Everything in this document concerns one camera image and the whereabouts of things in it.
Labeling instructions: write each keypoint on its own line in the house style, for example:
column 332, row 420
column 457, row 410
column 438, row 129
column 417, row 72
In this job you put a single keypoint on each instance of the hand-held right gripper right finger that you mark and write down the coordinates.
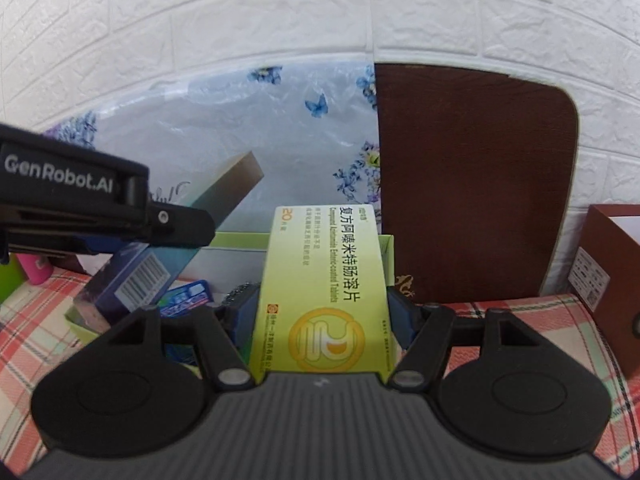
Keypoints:
column 400, row 316

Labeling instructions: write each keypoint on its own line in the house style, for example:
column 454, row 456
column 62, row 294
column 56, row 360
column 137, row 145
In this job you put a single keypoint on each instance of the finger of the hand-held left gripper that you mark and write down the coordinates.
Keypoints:
column 185, row 227

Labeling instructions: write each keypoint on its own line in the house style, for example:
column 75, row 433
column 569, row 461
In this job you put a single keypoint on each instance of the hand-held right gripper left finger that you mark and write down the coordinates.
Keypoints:
column 243, row 322

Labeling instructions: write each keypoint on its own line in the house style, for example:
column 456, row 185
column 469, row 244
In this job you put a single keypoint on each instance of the light green cardboard box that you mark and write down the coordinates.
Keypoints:
column 240, row 241

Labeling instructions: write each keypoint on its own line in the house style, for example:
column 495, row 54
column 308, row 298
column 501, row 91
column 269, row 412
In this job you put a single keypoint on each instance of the blue gum container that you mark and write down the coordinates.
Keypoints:
column 187, row 300

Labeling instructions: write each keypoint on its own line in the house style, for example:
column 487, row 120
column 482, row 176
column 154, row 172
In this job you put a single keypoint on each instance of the long dark blue box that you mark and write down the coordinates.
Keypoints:
column 140, row 275

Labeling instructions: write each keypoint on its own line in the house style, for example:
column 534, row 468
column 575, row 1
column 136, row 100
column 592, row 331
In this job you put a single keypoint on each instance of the yellow medicine box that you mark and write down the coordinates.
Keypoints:
column 325, row 290

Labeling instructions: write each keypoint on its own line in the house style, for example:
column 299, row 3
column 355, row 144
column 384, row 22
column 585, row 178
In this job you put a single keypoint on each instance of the steel wool scrubber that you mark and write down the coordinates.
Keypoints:
column 240, row 294

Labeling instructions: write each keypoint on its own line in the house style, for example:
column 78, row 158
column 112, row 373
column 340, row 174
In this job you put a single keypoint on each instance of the pink bottle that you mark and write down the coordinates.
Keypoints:
column 34, row 269

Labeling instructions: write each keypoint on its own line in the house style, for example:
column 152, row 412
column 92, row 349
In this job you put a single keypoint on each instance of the floral plastic bag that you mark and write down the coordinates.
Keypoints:
column 250, row 125

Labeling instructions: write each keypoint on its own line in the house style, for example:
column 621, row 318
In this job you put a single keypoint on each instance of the plaid cloth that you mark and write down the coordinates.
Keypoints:
column 550, row 330

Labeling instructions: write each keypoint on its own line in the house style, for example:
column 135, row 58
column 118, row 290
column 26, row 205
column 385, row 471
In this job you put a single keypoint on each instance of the brown wooden headboard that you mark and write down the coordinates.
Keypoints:
column 475, row 185

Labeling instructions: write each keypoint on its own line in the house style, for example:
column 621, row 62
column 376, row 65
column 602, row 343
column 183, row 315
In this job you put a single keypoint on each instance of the brown cardboard box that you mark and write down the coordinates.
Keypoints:
column 610, row 280

